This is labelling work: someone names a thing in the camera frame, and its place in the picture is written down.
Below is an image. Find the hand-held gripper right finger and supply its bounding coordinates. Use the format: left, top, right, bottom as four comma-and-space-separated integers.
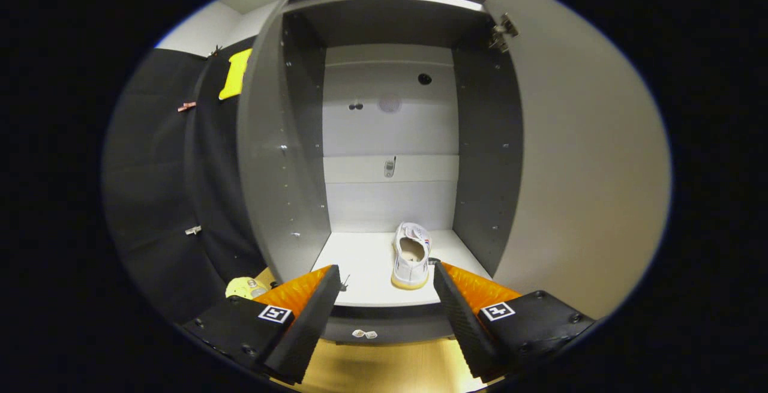
432, 261, 598, 383

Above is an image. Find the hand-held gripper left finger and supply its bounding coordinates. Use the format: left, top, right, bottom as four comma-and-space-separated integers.
180, 264, 343, 385

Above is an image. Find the white canvas shoe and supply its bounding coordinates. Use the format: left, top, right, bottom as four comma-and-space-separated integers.
391, 221, 433, 290

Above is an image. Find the grey shoe cabinet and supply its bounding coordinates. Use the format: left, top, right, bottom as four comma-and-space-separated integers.
236, 0, 526, 346

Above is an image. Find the metal door hinge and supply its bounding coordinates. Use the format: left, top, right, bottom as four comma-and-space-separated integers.
487, 13, 520, 53

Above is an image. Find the yellow plush toy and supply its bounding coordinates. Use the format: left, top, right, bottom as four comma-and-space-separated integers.
225, 277, 269, 301

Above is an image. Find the black backdrop cloth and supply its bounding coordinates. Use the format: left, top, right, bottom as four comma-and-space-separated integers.
102, 36, 268, 325

